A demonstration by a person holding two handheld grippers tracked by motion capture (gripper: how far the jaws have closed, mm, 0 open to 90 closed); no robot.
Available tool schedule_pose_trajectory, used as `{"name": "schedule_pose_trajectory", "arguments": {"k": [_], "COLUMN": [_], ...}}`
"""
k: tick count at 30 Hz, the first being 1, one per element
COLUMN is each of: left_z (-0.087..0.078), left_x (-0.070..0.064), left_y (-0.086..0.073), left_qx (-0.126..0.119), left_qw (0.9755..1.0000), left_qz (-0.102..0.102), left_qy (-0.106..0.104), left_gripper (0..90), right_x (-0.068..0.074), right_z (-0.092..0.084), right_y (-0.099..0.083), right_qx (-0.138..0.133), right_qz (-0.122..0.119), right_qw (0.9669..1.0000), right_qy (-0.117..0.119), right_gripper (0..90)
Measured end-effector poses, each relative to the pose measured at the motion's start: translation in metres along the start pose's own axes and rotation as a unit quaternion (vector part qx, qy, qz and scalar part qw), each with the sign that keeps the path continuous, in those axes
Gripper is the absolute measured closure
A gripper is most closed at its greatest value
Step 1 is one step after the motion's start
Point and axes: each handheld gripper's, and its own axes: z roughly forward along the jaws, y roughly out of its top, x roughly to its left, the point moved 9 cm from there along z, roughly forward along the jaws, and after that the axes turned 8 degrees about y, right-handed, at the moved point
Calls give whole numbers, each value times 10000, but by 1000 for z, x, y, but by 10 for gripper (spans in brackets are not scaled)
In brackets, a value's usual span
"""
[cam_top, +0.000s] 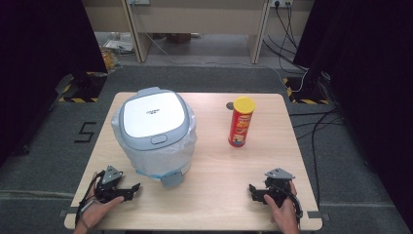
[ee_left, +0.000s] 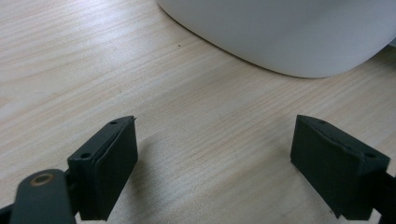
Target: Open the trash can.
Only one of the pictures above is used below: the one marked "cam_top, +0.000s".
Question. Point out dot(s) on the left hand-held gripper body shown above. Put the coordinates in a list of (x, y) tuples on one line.
[(112, 177)]

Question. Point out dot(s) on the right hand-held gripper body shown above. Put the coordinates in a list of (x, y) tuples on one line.
[(279, 190)]

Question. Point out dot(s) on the red chips can yellow lid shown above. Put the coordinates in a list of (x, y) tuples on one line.
[(240, 125)]

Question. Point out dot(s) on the white pedal bin grey-blue lid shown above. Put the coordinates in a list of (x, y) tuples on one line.
[(152, 115)]

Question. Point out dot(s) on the person's right hand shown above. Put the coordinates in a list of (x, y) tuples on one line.
[(287, 216)]

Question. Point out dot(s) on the person's left hand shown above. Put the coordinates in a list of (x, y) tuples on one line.
[(94, 213)]

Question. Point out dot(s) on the clear plastic bin liner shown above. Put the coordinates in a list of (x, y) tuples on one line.
[(162, 161)]

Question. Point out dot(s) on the stand base with hazard tape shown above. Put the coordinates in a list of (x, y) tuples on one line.
[(81, 89), (307, 92)]

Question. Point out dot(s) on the yellow plastic bag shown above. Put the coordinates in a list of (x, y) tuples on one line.
[(110, 60)]

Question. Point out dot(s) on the white papers on floor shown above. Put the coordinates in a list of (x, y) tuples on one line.
[(118, 44)]

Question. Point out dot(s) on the black curtain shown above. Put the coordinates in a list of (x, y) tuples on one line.
[(367, 81), (39, 65)]

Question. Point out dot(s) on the grey table bracket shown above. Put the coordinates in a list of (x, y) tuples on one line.
[(318, 215), (68, 212)]

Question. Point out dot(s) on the white wall power socket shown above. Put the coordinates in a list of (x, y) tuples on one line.
[(281, 2)]

